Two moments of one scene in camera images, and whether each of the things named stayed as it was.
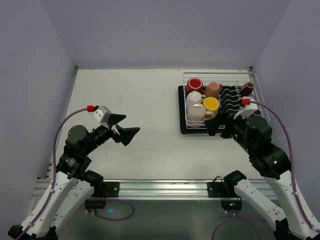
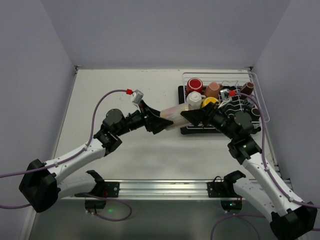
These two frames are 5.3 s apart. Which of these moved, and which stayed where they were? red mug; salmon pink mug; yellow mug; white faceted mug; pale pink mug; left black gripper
Moved: pale pink mug; left black gripper
Stayed: salmon pink mug; red mug; white faceted mug; yellow mug
